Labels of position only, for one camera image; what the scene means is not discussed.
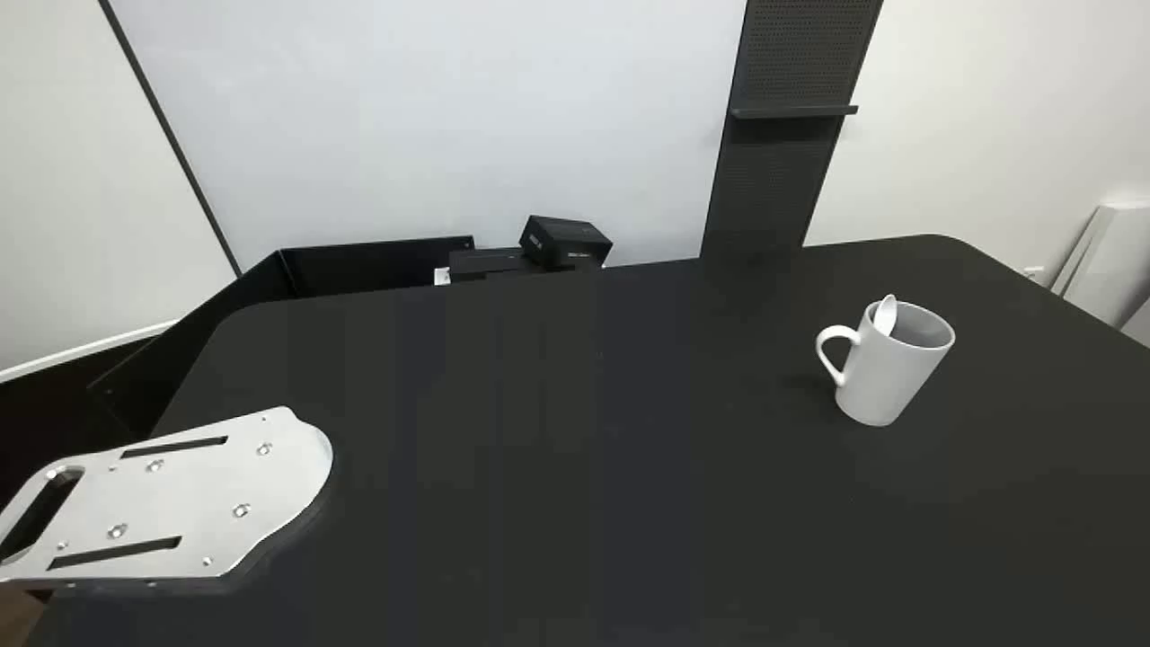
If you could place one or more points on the white plastic spoon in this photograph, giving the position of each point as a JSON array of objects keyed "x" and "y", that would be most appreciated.
[{"x": 887, "y": 314}]

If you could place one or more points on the small black box device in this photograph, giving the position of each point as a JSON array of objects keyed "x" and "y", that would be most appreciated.
[{"x": 567, "y": 242}]

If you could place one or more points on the black vertical pillar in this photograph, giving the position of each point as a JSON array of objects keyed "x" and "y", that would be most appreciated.
[{"x": 778, "y": 166}]

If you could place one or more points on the white ceramic mug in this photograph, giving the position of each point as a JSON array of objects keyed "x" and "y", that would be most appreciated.
[{"x": 883, "y": 380}]

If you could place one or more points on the silver metal mounting plate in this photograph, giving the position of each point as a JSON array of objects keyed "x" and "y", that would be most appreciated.
[{"x": 180, "y": 505}]

